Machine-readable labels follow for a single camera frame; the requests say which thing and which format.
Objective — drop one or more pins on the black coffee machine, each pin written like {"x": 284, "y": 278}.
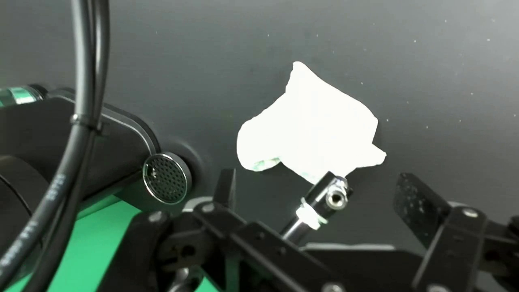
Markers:
{"x": 49, "y": 136}

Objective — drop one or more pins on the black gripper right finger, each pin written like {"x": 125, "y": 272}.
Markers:
{"x": 454, "y": 244}

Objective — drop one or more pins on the metal rod stand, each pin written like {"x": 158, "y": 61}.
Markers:
{"x": 330, "y": 197}

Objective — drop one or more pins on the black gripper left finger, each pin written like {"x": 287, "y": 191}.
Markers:
{"x": 244, "y": 244}

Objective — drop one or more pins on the green drink can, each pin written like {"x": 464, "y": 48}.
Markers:
{"x": 17, "y": 97}

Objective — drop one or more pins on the green backdrop screen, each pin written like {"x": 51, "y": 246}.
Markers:
{"x": 102, "y": 233}

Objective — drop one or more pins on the white cloth with green print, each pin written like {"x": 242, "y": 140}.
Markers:
{"x": 313, "y": 131}

